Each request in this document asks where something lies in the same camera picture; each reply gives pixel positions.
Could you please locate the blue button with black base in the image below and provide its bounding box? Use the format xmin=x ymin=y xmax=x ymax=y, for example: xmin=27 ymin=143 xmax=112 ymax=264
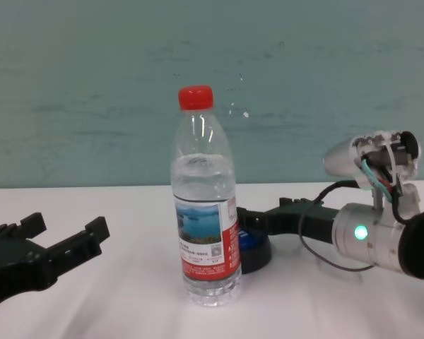
xmin=237 ymin=229 xmax=271 ymax=275

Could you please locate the clear red-capped water bottle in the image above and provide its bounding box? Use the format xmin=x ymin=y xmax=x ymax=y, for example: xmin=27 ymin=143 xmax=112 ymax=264
xmin=170 ymin=85 xmax=243 ymax=307

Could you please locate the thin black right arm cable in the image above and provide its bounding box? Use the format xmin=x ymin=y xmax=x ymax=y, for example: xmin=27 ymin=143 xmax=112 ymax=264
xmin=298 ymin=179 xmax=375 ymax=273

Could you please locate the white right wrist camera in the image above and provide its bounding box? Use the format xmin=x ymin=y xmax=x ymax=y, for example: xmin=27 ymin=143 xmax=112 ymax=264
xmin=323 ymin=129 xmax=424 ymax=222

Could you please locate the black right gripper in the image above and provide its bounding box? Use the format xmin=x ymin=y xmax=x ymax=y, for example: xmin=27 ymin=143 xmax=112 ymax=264
xmin=236 ymin=197 xmax=340 ymax=244

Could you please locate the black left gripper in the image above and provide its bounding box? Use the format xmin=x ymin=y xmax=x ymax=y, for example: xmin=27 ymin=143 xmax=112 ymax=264
xmin=0 ymin=212 xmax=111 ymax=314

